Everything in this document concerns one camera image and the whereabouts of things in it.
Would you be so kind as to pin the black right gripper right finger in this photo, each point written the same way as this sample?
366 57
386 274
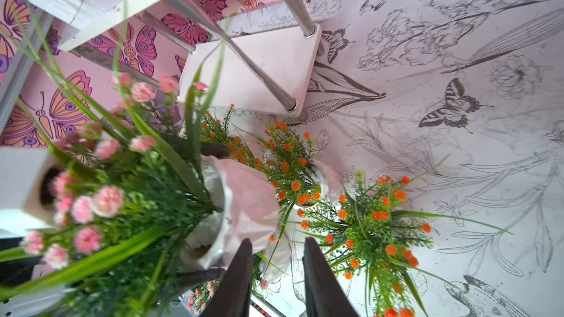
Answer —
324 295

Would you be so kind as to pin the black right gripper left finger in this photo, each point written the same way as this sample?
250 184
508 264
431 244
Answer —
233 297

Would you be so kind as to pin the pink flower pot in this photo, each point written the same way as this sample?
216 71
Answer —
144 209
197 299

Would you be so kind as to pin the white two-tier rack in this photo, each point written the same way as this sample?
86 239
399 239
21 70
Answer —
267 72

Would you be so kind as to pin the orange flower pot far right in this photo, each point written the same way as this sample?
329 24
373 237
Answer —
367 231

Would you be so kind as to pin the orange flower pot far left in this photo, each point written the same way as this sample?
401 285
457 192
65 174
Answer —
216 140

